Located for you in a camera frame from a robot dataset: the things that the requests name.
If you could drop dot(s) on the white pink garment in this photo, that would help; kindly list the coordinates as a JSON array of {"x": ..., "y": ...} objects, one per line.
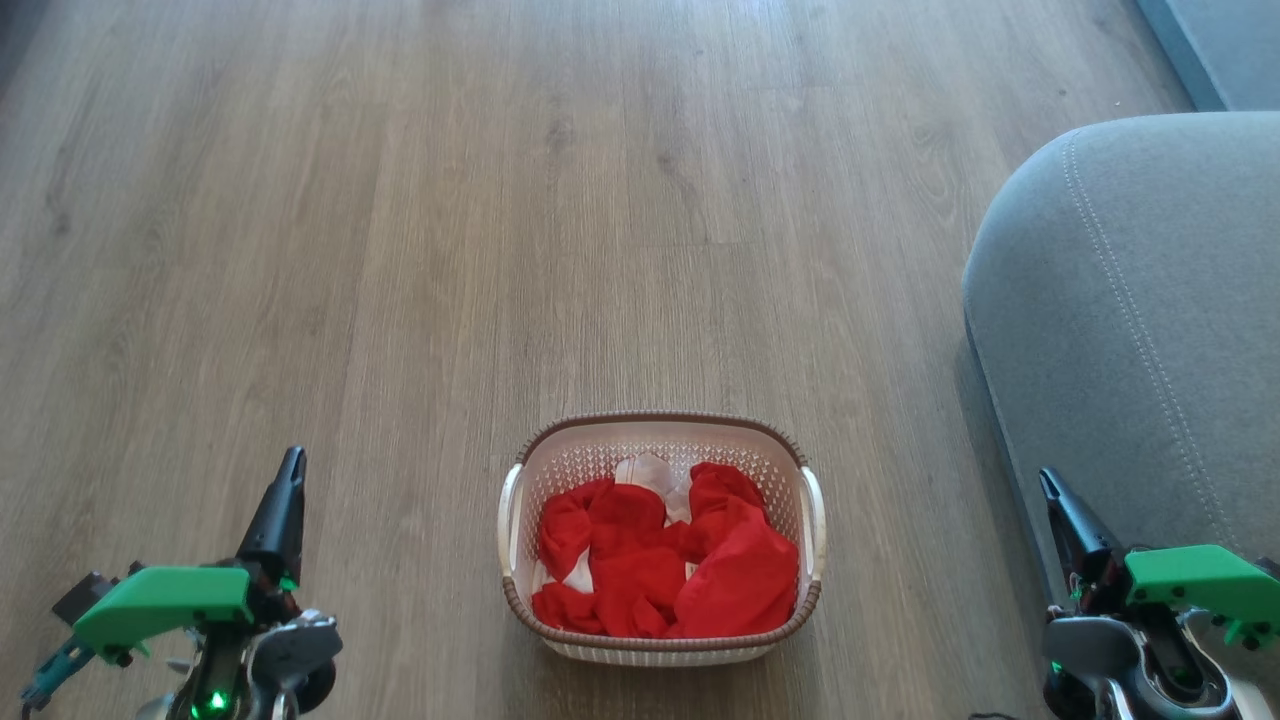
[{"x": 650, "y": 472}]

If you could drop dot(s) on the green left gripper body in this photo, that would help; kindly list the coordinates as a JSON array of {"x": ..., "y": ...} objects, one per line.
[{"x": 160, "y": 600}]

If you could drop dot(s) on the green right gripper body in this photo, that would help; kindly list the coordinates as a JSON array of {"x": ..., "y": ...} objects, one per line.
[{"x": 1200, "y": 580}]

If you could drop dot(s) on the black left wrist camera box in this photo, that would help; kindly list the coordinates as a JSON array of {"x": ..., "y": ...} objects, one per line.
[{"x": 85, "y": 595}]

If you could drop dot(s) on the red cloth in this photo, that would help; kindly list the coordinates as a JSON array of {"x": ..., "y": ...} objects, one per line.
[{"x": 740, "y": 580}]

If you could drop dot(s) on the white brown-rimmed laundry basket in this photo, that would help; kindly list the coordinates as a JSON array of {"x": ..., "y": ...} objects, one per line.
[{"x": 660, "y": 440}]

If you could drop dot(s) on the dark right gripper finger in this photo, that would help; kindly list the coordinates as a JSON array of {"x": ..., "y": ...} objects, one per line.
[{"x": 1080, "y": 540}]

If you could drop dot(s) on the grey fabric sofa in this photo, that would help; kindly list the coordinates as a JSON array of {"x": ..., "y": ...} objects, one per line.
[{"x": 1150, "y": 300}]

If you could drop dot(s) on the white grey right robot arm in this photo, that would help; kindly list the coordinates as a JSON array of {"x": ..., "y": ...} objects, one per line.
[{"x": 1110, "y": 660}]

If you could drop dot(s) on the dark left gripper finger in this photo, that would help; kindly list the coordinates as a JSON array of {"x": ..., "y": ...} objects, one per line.
[{"x": 278, "y": 520}]

